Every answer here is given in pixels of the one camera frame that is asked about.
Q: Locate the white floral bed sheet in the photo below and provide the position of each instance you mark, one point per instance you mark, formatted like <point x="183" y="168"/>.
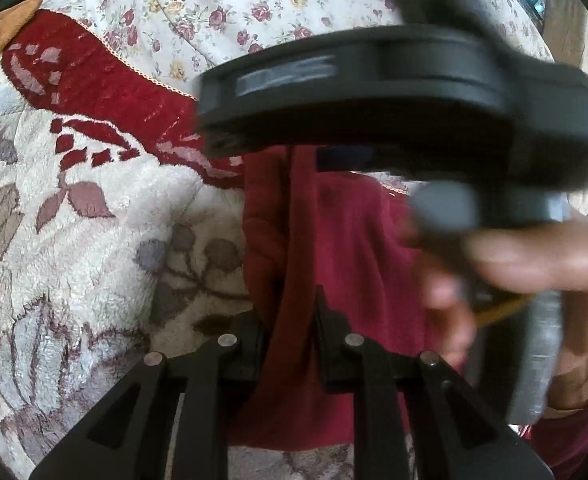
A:
<point x="214" y="5"/>

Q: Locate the dark red small garment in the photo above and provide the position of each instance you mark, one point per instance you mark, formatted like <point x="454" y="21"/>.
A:
<point x="334" y="240"/>

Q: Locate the person's right hand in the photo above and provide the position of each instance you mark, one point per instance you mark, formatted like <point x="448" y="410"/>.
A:
<point x="534" y="260"/>

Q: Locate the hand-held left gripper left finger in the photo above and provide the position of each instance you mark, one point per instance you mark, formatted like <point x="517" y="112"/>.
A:
<point x="199" y="390"/>

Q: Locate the orange cloth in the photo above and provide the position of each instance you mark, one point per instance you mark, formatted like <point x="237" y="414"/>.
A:
<point x="4" y="30"/>

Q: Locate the wooden furniture panel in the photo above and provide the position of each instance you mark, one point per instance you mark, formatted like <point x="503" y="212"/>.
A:
<point x="571" y="25"/>

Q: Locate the plush floral blanket red border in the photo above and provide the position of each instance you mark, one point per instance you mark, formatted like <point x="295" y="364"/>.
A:
<point x="99" y="270"/>

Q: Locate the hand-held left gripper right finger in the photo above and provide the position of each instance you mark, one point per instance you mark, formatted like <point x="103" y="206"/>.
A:
<point x="379" y="400"/>

